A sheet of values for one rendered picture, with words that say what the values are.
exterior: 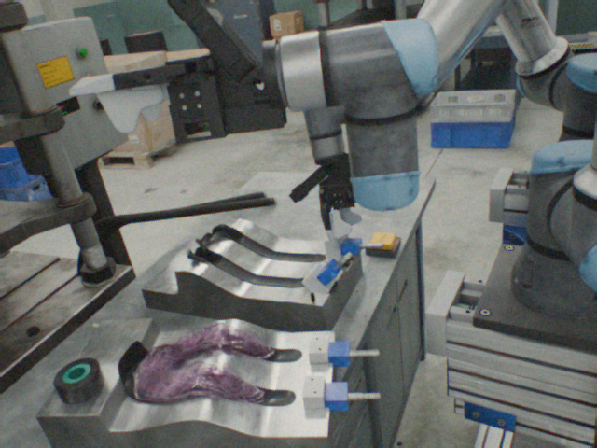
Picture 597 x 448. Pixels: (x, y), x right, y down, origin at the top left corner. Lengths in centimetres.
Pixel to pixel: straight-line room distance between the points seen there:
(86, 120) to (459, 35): 129
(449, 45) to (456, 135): 370
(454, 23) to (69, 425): 87
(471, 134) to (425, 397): 264
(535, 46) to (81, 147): 126
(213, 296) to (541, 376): 71
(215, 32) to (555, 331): 59
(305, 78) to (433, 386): 177
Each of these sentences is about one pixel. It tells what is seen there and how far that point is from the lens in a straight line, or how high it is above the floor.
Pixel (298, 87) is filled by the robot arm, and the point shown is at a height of 143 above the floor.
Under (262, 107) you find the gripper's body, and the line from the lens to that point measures 54.
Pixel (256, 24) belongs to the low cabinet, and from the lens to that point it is 804.
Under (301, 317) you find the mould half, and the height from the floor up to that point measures 85.
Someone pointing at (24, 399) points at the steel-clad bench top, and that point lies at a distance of 129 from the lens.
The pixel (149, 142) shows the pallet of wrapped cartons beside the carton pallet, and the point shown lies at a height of 23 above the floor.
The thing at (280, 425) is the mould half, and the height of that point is 86.
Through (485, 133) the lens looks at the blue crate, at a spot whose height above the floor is 12.
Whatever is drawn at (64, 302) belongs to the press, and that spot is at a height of 79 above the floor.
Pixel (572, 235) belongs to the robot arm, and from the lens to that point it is 67.
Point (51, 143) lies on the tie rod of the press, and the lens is 148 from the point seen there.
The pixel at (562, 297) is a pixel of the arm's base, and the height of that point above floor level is 107.
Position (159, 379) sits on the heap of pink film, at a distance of 101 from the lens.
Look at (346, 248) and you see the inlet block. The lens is 119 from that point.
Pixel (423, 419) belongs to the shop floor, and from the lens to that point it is 205.
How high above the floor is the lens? 154
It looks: 27 degrees down
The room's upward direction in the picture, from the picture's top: 9 degrees counter-clockwise
